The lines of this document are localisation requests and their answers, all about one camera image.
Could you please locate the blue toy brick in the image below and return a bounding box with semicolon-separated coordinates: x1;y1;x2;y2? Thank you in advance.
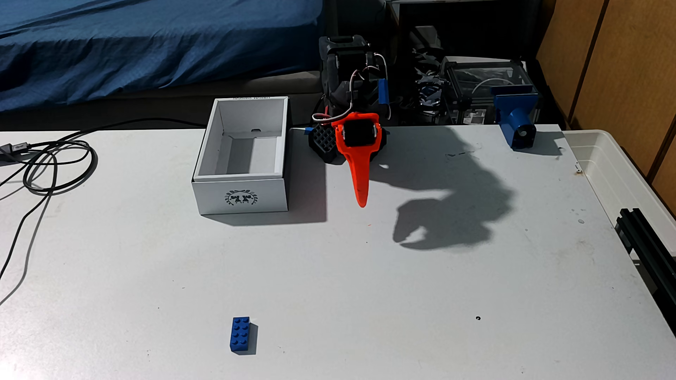
229;317;251;354

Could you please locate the white cardboard box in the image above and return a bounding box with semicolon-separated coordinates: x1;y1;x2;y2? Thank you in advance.
191;96;290;216

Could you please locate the blue printed clamp holder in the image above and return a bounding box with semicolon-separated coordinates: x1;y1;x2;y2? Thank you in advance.
492;85;541;151

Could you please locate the blue bed sheet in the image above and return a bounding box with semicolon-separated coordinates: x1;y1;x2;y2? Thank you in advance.
0;0;324;113

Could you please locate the white plastic bin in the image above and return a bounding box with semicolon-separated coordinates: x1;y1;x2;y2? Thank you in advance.
562;129;676;260

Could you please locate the brown wooden cabinet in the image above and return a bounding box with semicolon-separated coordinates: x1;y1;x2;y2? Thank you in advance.
536;0;676;214

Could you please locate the black aluminium extrusion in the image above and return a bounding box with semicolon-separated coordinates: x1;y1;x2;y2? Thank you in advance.
615;208;676;334

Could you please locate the clear enclosure black frame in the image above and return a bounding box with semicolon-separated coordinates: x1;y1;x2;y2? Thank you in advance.
440;56;535;126

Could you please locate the thick looped black cable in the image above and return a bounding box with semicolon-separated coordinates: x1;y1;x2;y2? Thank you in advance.
0;117;208;197

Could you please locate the thin black cable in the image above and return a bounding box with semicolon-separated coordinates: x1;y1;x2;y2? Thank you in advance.
0;153;58;308

